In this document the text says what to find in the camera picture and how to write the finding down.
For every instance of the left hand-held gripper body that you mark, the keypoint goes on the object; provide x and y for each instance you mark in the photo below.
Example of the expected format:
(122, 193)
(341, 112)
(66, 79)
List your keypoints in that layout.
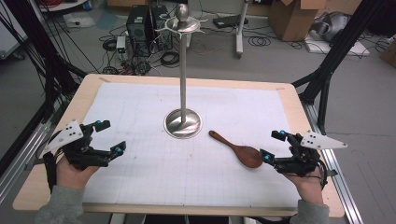
(76, 149)

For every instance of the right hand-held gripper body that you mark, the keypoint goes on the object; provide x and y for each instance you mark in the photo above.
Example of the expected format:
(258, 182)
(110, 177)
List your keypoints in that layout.
(303, 161)

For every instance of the brown wooden spoon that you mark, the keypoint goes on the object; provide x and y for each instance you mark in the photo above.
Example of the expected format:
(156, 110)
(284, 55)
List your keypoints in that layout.
(246, 155)

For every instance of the person's left hand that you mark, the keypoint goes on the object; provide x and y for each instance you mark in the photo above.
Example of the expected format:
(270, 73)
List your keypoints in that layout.
(70, 175)

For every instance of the person's right hand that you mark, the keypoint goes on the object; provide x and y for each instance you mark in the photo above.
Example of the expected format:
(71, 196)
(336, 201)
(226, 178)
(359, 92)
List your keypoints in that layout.
(309, 188)

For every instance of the white grid mat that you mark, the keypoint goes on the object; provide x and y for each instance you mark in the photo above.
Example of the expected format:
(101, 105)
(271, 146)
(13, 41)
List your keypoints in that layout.
(140, 174)

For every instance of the small white power box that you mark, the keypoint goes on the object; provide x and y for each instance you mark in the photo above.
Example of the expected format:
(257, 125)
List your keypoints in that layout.
(121, 44)

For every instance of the steel utensil hanging stand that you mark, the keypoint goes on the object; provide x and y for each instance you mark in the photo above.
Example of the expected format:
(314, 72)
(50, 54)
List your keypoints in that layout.
(183, 93)

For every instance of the black computer tower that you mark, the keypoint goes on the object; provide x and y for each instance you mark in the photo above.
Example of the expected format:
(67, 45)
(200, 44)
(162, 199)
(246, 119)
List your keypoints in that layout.
(162, 21)
(138, 29)

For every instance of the white stand pole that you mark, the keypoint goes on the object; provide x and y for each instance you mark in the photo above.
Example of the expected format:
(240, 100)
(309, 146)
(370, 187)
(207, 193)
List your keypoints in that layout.
(239, 34)

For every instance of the large cardboard box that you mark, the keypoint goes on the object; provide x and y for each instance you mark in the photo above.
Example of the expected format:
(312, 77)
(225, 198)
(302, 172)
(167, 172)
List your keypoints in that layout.
(292, 21)

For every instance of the white foam board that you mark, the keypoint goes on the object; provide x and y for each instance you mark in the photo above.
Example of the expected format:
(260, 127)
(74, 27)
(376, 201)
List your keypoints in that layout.
(358, 49)

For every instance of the grey white helmet device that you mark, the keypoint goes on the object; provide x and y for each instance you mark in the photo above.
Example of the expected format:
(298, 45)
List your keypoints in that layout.
(331, 26)

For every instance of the flat black floor device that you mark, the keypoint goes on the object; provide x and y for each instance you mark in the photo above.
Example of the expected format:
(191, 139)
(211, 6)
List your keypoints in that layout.
(227, 21)

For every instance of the round white table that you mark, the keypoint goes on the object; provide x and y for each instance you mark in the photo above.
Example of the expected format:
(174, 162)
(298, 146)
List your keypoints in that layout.
(62, 4)

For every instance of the small cardboard box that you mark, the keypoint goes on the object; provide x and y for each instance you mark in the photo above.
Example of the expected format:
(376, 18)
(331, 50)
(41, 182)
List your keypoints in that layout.
(389, 54)

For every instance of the aluminium rail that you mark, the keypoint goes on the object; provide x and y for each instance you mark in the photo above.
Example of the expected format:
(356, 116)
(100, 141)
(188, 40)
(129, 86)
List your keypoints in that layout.
(18, 161)
(342, 186)

